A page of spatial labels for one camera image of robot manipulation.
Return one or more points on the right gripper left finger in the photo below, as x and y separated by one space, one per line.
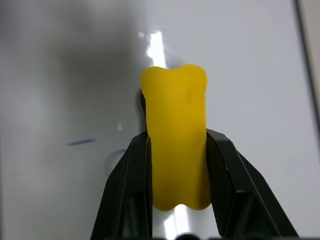
125 185

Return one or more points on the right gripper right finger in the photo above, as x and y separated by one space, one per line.
240 185

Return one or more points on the yellow whiteboard eraser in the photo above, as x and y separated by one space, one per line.
177 130

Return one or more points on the black-framed small whiteboard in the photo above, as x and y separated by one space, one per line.
75 75

